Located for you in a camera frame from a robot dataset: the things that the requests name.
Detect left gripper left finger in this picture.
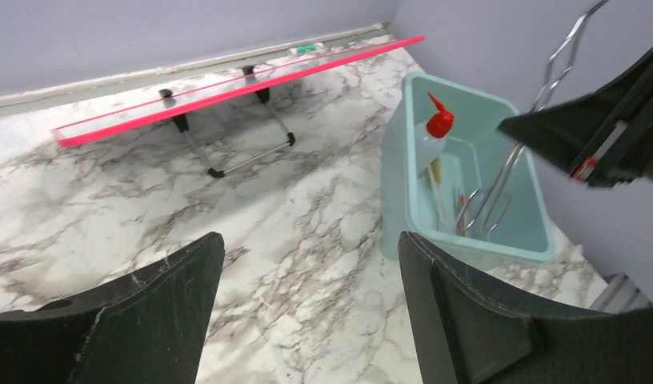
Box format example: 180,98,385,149
0,232,225,383

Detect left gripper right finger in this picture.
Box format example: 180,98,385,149
398,232,653,383

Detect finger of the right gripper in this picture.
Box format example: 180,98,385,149
499,47,653,188

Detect metal scissors forceps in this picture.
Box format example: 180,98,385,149
454,0,607,235

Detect teal plastic bin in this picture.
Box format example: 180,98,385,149
381,72,556,270

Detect red-capped wash bottle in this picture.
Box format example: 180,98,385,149
415,92,455,173

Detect glass stirring rod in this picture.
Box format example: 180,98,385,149
426,158,451,232

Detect red rod on stand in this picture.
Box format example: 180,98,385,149
51,35,425,147

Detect small green-white tube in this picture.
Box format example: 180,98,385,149
288,42,325,55

